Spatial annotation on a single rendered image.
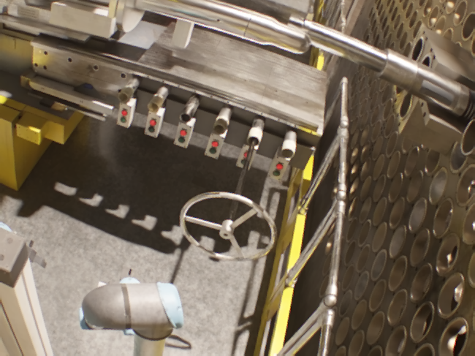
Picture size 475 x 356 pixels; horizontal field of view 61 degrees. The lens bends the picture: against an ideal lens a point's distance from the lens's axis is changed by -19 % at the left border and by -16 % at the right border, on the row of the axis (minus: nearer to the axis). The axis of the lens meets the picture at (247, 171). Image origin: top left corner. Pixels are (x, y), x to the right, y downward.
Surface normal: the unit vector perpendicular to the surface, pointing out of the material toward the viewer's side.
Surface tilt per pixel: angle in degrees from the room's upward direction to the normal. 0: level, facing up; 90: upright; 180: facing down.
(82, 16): 90
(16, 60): 90
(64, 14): 90
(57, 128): 90
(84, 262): 0
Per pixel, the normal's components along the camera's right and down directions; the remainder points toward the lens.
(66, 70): -0.18, 0.64
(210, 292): 0.28, -0.69
